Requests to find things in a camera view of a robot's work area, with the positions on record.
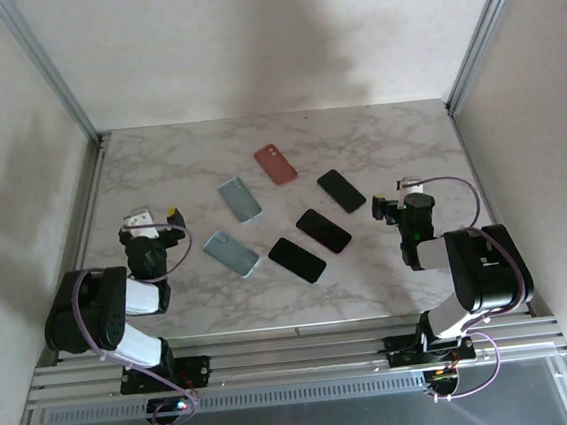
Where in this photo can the black smartphone red rim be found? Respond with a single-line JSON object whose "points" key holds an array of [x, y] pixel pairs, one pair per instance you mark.
{"points": [[324, 231]]}

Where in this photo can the light blue phone case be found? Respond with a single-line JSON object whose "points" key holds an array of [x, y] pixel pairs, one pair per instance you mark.
{"points": [[240, 200], [230, 254]]}

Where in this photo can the black smartphone blue rim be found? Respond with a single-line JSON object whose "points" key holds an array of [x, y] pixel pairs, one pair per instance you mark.
{"points": [[297, 261]]}

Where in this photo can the pink phone case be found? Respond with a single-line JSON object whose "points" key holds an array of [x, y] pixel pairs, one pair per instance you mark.
{"points": [[275, 165]]}

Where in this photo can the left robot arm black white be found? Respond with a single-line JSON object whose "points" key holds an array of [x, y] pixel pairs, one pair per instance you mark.
{"points": [[87, 312]]}

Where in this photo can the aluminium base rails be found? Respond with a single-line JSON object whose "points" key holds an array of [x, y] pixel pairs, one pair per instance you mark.
{"points": [[297, 359]]}

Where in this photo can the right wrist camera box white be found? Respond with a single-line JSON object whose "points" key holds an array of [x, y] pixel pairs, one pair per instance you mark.
{"points": [[412, 187]]}

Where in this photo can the aluminium side rail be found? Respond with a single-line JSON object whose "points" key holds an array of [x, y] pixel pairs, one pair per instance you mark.
{"points": [[93, 190], [475, 154]]}

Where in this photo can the aluminium frame post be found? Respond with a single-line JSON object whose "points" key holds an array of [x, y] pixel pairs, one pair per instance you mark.
{"points": [[486, 27], [46, 69]]}

